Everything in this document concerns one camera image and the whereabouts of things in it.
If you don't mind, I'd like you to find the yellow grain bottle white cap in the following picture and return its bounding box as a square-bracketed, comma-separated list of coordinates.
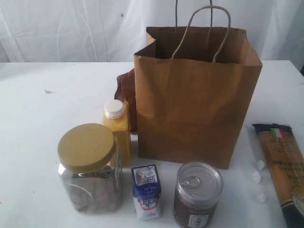
[102, 99, 131, 167]

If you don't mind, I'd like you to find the blue white milk carton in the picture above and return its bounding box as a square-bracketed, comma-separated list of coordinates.
[131, 164, 162, 221]

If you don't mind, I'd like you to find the clear jar gold lid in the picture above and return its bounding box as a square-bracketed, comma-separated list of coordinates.
[57, 123, 122, 214]

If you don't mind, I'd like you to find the brown coffee pouch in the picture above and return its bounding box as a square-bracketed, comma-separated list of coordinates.
[114, 69, 137, 134]

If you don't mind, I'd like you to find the brown paper bag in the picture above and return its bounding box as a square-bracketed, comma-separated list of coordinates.
[133, 0, 263, 170]

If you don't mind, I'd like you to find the brown can silver lid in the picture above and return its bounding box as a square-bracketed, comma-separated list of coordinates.
[173, 161, 223, 228]

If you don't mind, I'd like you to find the spaghetti packet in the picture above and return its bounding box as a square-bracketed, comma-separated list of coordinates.
[252, 123, 304, 228]

